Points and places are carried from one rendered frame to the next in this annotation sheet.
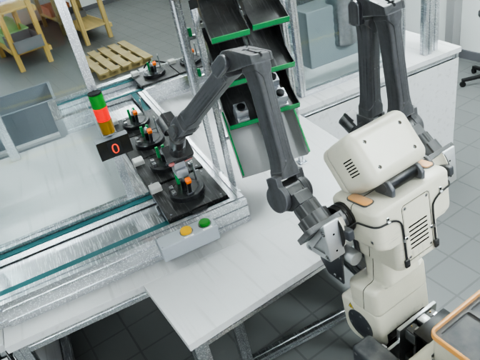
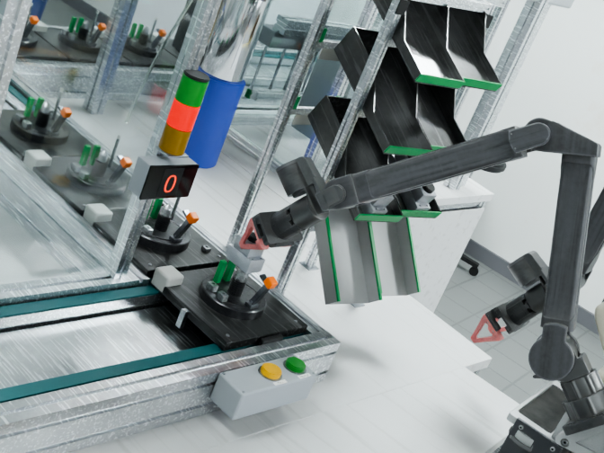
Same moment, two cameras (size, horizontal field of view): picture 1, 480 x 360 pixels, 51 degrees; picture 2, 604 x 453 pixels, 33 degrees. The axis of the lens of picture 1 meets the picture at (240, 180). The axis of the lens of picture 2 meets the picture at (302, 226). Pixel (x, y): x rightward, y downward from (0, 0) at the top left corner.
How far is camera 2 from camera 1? 125 cm
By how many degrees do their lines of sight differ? 33
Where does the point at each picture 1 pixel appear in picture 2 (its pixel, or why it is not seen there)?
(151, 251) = (200, 393)
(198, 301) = not seen: outside the picture
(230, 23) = (430, 58)
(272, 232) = (368, 409)
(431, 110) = (426, 274)
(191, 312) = not seen: outside the picture
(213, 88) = (477, 161)
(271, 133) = (573, 261)
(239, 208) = (324, 356)
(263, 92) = (588, 199)
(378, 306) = not seen: outside the picture
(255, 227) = (337, 395)
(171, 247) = (255, 395)
